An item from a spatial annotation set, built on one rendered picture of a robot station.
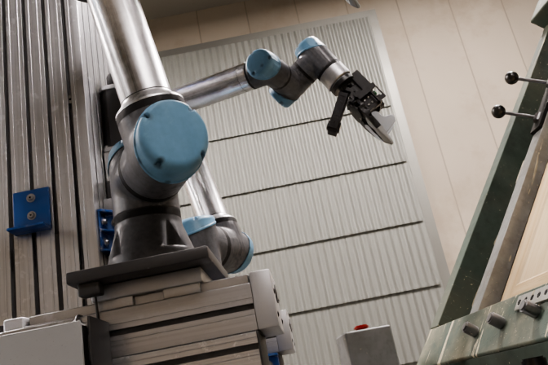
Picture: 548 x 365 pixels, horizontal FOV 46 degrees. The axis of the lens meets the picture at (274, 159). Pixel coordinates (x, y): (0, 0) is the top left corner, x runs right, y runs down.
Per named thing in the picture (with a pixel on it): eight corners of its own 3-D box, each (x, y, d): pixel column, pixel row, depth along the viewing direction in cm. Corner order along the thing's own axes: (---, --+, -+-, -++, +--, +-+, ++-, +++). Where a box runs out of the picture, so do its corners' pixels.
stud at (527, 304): (532, 320, 112) (516, 312, 112) (536, 307, 113) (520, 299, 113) (539, 318, 110) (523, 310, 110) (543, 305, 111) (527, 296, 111)
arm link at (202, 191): (199, 279, 165) (139, 113, 189) (230, 283, 178) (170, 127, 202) (235, 257, 161) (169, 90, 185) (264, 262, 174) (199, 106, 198)
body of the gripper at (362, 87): (388, 97, 162) (356, 64, 166) (362, 117, 161) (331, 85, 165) (386, 109, 169) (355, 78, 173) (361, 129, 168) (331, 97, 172)
